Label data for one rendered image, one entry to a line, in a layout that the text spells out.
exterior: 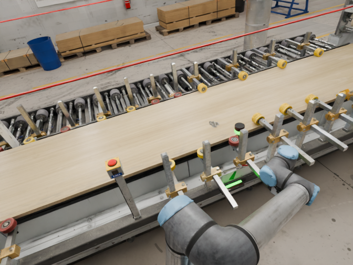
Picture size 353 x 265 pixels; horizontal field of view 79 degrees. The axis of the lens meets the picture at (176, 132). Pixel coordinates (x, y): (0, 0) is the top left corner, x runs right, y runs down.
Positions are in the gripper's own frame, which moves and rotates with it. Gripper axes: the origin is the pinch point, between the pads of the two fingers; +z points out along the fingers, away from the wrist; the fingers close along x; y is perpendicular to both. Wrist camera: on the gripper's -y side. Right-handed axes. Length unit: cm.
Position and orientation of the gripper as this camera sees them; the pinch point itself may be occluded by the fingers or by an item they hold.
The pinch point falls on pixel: (272, 191)
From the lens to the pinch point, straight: 142.7
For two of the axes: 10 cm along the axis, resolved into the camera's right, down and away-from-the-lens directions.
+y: 3.5, 5.7, -7.4
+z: 1.2, 7.5, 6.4
